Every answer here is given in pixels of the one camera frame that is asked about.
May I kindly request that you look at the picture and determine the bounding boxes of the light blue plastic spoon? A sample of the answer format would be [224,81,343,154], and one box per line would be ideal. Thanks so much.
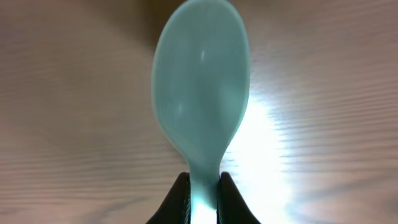
[152,0,250,209]

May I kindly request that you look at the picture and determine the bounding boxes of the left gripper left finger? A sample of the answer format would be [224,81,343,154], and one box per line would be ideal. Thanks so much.
[147,172,190,224]

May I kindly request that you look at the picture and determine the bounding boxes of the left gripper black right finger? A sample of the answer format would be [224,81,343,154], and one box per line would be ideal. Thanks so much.
[217,172,260,224]

